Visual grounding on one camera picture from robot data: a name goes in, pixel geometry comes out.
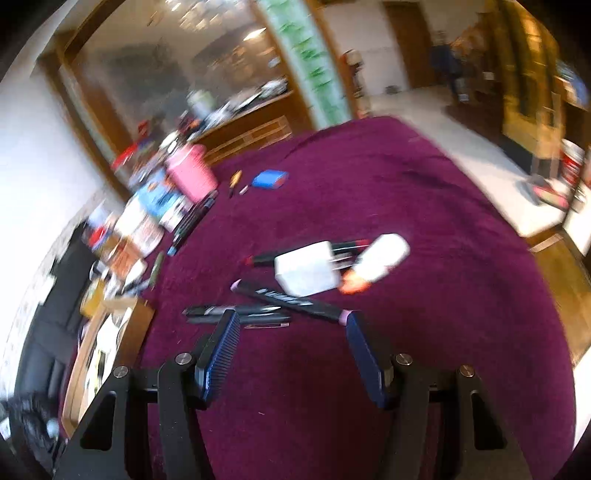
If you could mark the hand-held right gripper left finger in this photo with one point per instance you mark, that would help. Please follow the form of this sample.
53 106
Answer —
221 355

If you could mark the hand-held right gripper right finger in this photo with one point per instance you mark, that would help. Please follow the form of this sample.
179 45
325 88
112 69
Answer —
364 364

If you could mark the black marker pink tips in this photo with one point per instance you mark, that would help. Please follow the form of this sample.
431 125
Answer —
286 301

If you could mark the shallow cardboard box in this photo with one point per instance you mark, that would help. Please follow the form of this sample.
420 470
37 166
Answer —
138 314

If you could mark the black gel pen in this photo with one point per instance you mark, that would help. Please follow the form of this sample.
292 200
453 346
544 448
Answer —
212 309

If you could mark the dark grey pen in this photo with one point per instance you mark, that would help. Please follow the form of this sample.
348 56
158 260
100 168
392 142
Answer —
258 319

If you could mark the black marker red caps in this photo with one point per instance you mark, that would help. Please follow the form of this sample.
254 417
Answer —
263 259

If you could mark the green pen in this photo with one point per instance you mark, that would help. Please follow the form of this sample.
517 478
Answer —
156 271

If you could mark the white tube bottle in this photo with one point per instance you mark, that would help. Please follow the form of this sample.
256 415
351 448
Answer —
381 258

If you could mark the white charger block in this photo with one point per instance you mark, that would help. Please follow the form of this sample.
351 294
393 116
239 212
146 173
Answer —
307 270

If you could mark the black marker teal tip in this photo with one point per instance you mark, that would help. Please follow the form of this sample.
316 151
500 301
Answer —
184 233

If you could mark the cup of wooden sticks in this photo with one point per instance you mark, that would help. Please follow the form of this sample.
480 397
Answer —
124 261

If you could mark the yellow tape roll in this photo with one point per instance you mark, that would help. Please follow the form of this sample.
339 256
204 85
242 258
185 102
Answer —
93 297

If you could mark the white pill bottle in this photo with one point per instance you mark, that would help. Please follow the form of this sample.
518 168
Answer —
138 226

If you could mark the maroon tablecloth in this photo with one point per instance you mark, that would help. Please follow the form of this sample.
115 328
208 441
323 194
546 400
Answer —
415 207

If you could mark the blue label jar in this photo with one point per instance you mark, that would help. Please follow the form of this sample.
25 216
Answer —
159 196

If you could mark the small orange screwdriver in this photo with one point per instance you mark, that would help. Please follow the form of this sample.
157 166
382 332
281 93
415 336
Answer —
235 182

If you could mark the blue battery pack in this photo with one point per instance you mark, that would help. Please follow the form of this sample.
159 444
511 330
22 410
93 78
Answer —
270 179

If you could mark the black leather sofa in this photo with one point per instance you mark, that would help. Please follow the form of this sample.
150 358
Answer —
41 323

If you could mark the pink knit sleeve bottle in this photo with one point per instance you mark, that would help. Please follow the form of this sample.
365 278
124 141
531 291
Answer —
191 173

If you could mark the wooden counter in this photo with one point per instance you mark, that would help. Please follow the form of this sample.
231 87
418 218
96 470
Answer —
254 124

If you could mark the grey dustpan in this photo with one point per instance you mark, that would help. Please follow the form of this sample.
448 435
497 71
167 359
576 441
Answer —
549 194

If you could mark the white kettle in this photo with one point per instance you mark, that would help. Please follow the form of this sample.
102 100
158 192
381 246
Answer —
201 104

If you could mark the white red label bucket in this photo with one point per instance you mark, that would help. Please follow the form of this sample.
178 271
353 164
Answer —
574 161

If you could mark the bamboo print glass panel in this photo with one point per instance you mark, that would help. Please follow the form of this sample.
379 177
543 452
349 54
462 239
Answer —
314 69

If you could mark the wooden glass partition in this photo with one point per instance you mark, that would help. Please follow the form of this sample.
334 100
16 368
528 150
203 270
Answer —
152 60

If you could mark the wooden door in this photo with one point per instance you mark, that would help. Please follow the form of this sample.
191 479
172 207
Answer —
411 46

